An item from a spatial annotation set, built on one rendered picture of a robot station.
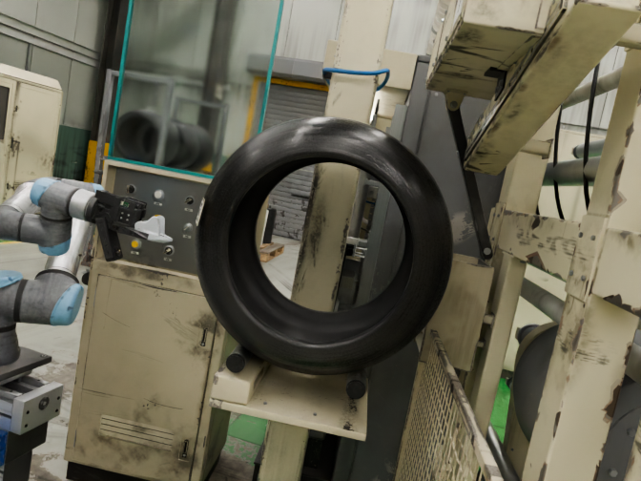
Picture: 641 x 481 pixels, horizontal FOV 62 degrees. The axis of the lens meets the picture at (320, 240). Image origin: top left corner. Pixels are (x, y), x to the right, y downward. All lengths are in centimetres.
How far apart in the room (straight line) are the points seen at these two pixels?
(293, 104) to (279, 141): 989
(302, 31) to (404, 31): 202
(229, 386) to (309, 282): 43
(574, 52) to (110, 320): 177
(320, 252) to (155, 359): 87
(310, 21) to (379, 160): 1028
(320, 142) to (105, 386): 144
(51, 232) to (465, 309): 110
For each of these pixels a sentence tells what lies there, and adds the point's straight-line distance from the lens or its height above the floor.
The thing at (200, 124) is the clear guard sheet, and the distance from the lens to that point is 202.
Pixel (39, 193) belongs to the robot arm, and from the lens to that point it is 148.
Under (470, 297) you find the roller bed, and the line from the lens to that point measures 151.
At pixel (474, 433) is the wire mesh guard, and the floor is 100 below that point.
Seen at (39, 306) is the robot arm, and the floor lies 89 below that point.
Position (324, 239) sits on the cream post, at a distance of 154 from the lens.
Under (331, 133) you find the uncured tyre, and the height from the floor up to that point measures 145.
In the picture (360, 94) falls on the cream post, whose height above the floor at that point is 160.
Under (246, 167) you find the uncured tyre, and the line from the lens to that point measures 118.
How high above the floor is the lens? 135
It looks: 7 degrees down
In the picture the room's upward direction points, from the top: 11 degrees clockwise
